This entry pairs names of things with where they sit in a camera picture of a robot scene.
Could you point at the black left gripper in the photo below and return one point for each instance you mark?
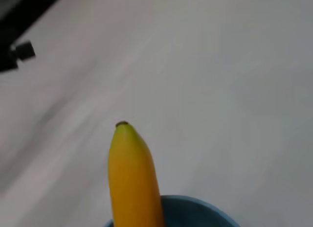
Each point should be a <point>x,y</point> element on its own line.
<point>14,16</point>

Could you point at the yellow banana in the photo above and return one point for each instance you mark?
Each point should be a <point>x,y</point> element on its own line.
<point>134,175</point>

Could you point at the blue bowl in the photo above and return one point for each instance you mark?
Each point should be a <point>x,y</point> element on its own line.
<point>195,214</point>

